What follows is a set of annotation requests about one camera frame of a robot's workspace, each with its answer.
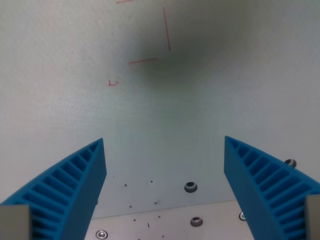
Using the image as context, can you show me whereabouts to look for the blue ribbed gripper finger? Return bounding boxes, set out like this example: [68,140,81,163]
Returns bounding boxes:
[0,137,108,240]
[223,135,320,240]

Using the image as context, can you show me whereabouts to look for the bare aluminium mounting plate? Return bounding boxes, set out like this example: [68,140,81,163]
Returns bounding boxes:
[84,199,254,240]

